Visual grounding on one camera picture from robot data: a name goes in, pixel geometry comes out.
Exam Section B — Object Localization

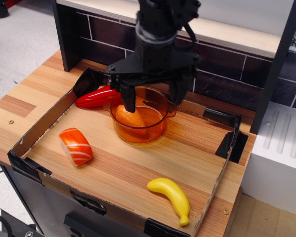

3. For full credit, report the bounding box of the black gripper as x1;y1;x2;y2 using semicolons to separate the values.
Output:
107;39;201;113

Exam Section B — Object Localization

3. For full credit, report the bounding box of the orange toy carrot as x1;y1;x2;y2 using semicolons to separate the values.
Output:
115;105;147;135

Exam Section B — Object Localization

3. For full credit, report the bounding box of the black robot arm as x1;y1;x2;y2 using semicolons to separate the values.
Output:
107;0;201;113

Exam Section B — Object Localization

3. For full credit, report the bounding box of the transparent orange plastic pot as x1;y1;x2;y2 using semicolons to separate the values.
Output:
108;86;176;143

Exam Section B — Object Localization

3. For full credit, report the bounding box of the cardboard fence with black tape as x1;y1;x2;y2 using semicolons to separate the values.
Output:
8;69;248;237

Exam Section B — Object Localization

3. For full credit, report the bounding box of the red toy chili pepper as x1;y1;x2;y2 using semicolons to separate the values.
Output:
75;85;120;108

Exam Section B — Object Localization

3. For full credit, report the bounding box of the salmon sushi toy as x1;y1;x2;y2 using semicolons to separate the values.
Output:
58;128;93;166

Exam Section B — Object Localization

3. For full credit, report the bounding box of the yellow toy banana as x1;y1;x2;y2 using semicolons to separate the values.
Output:
147;178;190;227

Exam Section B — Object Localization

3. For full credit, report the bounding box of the dark tile backsplash shelf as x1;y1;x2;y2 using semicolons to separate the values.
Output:
53;0;296;112

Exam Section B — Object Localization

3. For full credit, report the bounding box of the white grooved block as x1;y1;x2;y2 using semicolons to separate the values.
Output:
241;102;296;215

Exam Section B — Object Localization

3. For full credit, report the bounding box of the black equipment bottom left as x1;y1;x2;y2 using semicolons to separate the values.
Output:
0;209;44;237

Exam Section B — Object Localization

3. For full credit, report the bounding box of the black post right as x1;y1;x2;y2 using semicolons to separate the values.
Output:
250;0;296;134

